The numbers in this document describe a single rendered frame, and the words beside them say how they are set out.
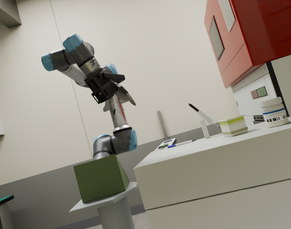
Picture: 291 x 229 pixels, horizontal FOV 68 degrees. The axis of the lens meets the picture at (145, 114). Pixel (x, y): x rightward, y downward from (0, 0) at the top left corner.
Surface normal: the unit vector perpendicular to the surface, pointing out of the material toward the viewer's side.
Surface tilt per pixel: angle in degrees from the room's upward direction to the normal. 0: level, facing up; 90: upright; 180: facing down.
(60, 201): 90
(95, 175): 90
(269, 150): 90
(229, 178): 90
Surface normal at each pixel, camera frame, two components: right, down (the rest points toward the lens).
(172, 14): -0.05, -0.06
